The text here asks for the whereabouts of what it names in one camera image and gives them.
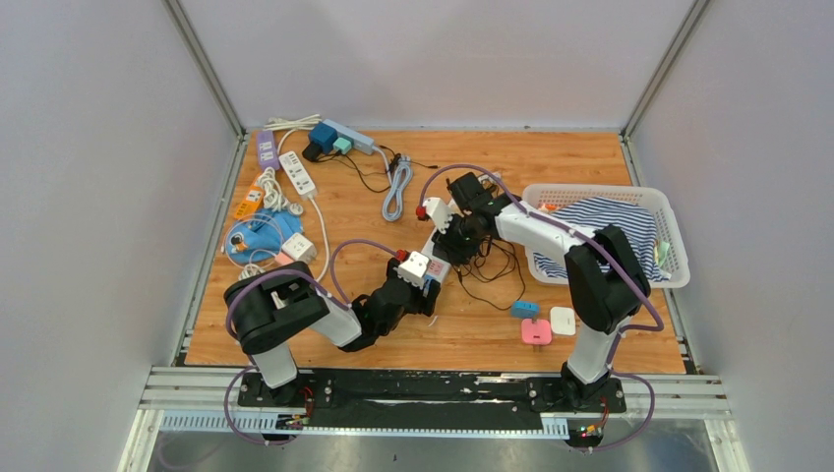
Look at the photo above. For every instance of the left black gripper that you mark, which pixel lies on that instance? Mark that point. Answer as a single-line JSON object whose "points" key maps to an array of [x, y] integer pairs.
{"points": [[423, 304]]}

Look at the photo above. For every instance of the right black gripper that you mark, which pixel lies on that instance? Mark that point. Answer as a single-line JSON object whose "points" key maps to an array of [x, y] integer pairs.
{"points": [[446, 246]]}

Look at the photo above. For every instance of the white power strip blue USB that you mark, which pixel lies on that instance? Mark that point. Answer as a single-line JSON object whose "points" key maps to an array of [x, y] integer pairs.
{"points": [[438, 268]]}

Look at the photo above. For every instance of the black charger with cable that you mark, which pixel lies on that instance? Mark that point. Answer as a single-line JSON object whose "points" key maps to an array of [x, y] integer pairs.
{"points": [[493, 276]]}

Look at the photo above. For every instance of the white cube adapter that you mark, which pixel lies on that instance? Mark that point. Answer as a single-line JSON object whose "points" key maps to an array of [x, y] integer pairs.
{"points": [[299, 248]]}

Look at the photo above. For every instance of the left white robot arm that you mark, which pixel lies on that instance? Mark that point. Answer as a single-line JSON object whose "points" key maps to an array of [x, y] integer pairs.
{"points": [[265, 311]]}

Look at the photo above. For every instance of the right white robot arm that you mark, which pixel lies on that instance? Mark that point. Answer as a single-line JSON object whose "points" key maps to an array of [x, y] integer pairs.
{"points": [[606, 282]]}

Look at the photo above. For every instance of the small blue charger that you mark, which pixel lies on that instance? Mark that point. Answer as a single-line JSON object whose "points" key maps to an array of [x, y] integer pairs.
{"points": [[524, 310]]}

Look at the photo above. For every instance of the pink square charger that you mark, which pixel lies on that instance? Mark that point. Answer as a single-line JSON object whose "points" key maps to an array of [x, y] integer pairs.
{"points": [[536, 332]]}

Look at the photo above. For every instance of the light blue power strip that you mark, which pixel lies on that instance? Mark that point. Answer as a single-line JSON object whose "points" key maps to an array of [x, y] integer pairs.
{"points": [[360, 141]]}

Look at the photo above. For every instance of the white square charger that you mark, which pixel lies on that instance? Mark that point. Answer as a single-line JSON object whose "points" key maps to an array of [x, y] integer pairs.
{"points": [[563, 321]]}

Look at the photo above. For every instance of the striped blue white cloth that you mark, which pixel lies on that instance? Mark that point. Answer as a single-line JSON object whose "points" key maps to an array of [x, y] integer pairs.
{"points": [[637, 223]]}

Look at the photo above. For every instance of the dark blue cube adapter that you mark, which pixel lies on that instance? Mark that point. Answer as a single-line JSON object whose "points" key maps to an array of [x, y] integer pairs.
{"points": [[322, 138]]}

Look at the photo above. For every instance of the purple power strip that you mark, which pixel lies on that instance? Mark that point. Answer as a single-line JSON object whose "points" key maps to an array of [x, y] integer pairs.
{"points": [[266, 150]]}

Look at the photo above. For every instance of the orange power strip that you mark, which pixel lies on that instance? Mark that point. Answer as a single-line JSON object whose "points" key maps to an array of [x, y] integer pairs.
{"points": [[250, 203]]}

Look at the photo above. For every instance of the white plastic basket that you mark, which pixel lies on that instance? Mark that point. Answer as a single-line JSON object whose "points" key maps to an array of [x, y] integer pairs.
{"points": [[670, 249]]}

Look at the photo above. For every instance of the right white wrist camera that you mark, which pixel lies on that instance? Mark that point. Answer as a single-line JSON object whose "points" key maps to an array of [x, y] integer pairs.
{"points": [[440, 213]]}

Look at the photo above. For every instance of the black mounting rail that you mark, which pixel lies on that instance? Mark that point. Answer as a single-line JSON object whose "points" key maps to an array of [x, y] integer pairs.
{"points": [[437, 400]]}

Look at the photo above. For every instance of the white power strip with cord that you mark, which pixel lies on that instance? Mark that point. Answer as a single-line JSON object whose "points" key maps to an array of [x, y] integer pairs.
{"points": [[298, 175]]}

